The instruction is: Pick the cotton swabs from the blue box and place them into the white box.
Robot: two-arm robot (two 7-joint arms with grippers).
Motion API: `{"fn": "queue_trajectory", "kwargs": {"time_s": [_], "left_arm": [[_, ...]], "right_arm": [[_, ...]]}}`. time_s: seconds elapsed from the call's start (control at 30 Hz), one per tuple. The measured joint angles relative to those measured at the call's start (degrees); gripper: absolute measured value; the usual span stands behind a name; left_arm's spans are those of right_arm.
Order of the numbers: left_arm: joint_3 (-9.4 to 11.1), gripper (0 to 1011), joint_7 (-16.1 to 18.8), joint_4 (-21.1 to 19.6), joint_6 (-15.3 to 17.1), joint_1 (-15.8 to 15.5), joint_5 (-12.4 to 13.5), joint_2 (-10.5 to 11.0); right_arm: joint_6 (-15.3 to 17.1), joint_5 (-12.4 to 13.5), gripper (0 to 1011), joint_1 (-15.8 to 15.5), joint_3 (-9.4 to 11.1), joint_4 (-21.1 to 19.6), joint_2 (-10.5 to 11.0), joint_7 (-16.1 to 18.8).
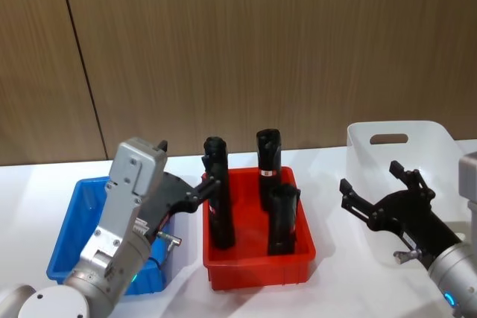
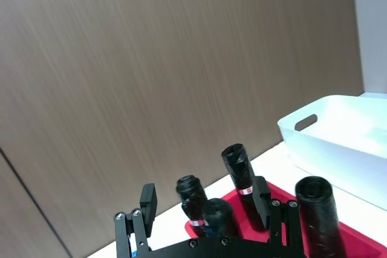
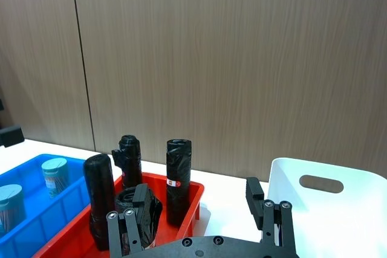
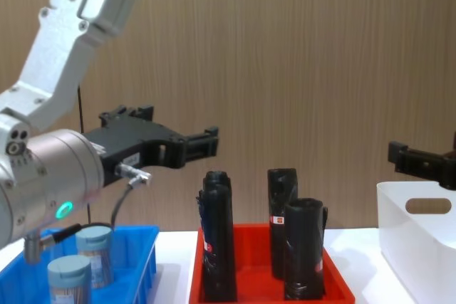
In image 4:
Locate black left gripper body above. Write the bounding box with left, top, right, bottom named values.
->
left=81, top=115, right=187, bottom=187

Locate white plastic bin with handle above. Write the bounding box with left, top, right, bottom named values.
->
left=376, top=180, right=456, bottom=304

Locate clear jar with teal lid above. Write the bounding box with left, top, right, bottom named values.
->
left=76, top=224, right=115, bottom=290
left=46, top=255, right=92, bottom=304

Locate dark cable with silver plug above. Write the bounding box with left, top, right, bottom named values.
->
left=24, top=162, right=152, bottom=266

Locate black roll with red label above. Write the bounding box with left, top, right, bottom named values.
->
left=266, top=167, right=299, bottom=280

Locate blue plastic bin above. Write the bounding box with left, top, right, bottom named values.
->
left=0, top=224, right=160, bottom=304

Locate black garbage bag roll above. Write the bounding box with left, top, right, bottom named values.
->
left=202, top=169, right=232, bottom=191
left=196, top=182, right=239, bottom=303
left=283, top=197, right=328, bottom=301

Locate red plastic bin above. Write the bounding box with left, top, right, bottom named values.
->
left=187, top=223, right=357, bottom=304

